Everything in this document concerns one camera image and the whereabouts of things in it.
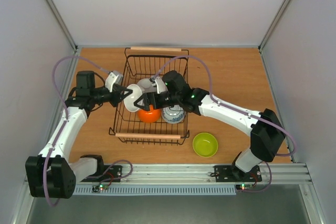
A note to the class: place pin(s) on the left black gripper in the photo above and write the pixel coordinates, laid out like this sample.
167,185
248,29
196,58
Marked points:
118,96

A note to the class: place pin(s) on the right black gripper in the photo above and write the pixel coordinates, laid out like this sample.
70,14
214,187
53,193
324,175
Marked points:
152,100

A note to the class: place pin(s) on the white bowl orange outside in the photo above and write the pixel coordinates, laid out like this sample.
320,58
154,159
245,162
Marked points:
150,116

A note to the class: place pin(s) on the small white bowl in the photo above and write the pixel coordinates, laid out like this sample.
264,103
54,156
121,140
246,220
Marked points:
132,97

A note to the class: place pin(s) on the blue floral white bowl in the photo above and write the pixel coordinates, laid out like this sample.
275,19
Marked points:
173,114

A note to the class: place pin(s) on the green plastic bowl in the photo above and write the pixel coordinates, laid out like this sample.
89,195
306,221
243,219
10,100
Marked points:
205,144

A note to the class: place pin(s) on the white ribbed bowl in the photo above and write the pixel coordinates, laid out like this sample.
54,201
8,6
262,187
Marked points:
146,86

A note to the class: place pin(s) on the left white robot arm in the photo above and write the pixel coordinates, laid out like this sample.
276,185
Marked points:
78,107

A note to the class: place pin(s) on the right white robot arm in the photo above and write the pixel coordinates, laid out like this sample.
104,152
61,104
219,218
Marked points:
263,128

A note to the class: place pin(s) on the left small circuit board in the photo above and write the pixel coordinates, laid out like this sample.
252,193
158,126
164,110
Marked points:
99,188

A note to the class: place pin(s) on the small circuit board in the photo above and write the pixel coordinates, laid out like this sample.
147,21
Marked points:
99,188
243,186

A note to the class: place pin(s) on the right small circuit board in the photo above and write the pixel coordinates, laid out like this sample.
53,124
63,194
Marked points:
243,186

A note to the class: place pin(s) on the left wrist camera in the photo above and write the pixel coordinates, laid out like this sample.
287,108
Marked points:
114,77

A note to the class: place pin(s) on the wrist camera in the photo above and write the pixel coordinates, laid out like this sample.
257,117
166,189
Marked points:
159,84
114,77

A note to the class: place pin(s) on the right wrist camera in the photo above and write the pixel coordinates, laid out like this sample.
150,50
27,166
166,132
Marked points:
159,84

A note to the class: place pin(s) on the black wire dish rack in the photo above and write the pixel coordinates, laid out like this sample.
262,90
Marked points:
127,126

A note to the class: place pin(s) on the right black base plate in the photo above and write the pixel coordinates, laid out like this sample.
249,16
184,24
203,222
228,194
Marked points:
225,173

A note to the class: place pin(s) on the grey slotted cable duct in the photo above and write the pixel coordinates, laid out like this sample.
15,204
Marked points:
156,190

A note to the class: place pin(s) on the aluminium mounting rail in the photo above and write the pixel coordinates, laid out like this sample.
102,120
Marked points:
168,173

